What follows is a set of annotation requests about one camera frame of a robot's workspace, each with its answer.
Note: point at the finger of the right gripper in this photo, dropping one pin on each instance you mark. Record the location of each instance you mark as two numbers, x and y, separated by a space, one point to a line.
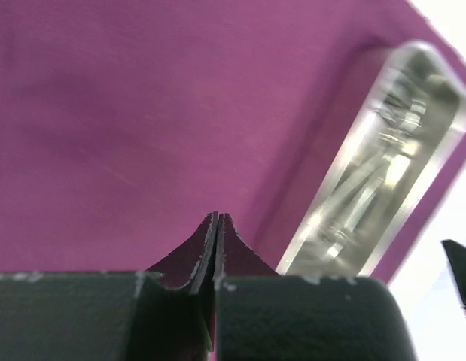
456 255

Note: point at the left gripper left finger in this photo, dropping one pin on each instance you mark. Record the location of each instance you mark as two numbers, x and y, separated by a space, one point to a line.
165 312

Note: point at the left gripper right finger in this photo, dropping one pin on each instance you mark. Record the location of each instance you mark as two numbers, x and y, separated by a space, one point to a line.
261 315

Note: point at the steel instrument tray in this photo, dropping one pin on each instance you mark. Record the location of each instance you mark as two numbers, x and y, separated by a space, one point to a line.
410 123

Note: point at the purple cloth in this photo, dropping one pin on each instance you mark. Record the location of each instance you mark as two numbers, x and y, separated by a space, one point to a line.
123 123

